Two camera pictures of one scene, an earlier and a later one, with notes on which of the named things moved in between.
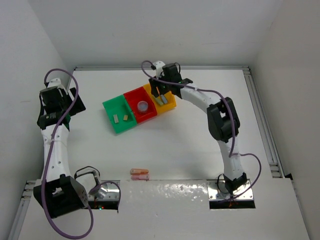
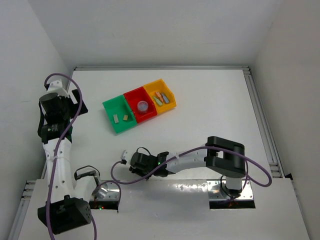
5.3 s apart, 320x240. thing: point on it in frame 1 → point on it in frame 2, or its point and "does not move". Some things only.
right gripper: x=154 y=84 → x=138 y=169
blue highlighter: x=164 y=98 does not move
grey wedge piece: x=160 y=102 does not move
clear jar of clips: x=142 y=106 does not move
